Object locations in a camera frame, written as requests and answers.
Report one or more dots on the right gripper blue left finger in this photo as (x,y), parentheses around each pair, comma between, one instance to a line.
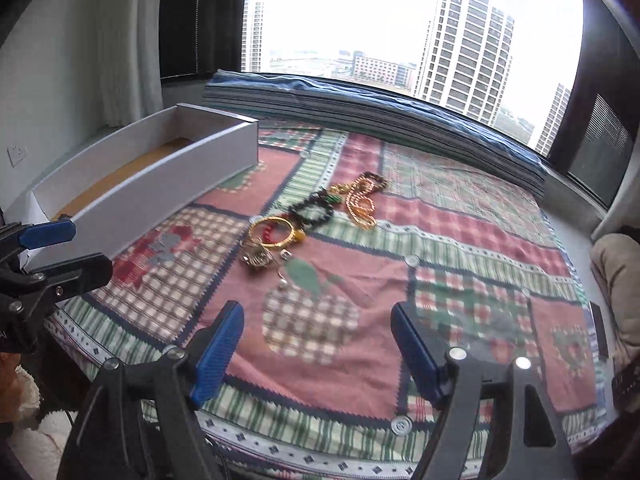
(139,421)

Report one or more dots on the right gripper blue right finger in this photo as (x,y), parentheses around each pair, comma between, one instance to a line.
(526,439)

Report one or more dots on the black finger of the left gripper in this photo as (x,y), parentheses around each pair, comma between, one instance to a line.
(57,282)

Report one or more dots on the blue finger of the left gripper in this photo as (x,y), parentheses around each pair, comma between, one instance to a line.
(17,237)

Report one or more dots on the silver ring bundle pendant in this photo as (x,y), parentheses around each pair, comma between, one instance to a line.
(255,255)

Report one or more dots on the gold bangle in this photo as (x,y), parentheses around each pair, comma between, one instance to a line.
(274,232)

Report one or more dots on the white knitted sleeve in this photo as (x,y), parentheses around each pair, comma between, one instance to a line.
(31,448)

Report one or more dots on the white cardboard box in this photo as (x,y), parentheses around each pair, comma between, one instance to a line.
(217,146)

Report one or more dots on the beige cushion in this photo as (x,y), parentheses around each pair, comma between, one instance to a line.
(615,263)

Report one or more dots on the pearl square charm earring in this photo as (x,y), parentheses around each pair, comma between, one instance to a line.
(283,257)

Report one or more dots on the patchwork plaid quilt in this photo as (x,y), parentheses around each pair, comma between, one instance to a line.
(317,387)

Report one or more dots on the white curtain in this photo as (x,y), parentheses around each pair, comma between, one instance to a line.
(128,34)

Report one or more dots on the gold floral brooch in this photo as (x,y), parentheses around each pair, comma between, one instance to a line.
(338,192)

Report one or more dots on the striped blue folded mattress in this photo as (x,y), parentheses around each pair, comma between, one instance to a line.
(380,113)

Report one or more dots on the white wall socket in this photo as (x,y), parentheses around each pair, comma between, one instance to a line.
(16,154)

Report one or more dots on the black window frame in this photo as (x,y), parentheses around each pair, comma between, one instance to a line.
(199,37)

